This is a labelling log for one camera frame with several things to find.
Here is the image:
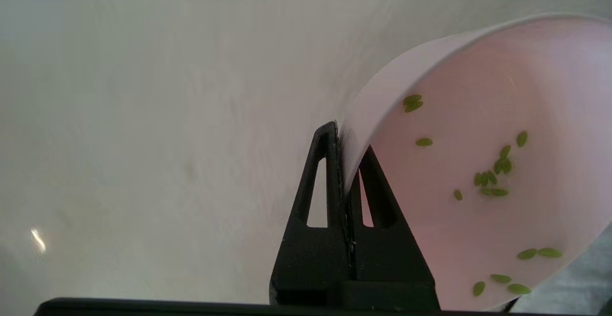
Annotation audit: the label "chopped green vegetables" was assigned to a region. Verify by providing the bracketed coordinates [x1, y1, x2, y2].
[403, 94, 564, 296]

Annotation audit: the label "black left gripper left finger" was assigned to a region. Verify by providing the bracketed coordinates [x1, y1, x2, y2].
[269, 121, 355, 305]

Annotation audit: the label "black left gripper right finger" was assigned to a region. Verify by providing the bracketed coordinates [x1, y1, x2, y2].
[347, 146, 440, 309]

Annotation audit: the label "pink bowl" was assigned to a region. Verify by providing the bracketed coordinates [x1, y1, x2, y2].
[337, 12, 612, 313]

